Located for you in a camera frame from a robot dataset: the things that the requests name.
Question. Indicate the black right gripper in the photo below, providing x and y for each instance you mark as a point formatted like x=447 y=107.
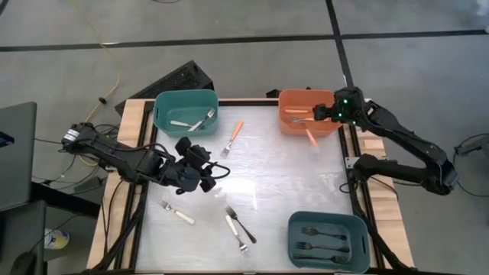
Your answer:
x=347 y=107

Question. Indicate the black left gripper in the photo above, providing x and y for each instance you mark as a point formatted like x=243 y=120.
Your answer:
x=187 y=170

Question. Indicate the black fork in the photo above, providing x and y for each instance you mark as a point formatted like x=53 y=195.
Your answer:
x=244 y=231
x=321 y=258
x=324 y=247
x=324 y=233

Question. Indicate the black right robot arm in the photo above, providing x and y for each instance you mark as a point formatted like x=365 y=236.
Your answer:
x=401 y=135

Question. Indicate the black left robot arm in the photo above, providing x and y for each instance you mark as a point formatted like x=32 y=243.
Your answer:
x=114 y=156

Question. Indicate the orange plastic bin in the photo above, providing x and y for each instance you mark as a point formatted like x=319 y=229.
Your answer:
x=290 y=99

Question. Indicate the teal plastic bin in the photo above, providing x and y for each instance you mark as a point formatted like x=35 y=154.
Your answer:
x=183 y=103

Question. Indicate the blue-grey plastic bin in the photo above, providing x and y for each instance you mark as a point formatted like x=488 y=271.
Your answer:
x=324 y=219

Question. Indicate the black desk bar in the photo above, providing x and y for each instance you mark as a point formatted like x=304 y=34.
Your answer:
x=65 y=198

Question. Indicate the wooden table board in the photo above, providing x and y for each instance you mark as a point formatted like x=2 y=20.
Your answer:
x=397 y=240

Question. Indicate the yellow white roll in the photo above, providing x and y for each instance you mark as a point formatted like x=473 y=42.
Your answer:
x=57 y=240

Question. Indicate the small black mount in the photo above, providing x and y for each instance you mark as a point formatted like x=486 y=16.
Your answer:
x=273 y=93

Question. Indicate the silver frame bracket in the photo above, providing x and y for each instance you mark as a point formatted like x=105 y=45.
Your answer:
x=349 y=162

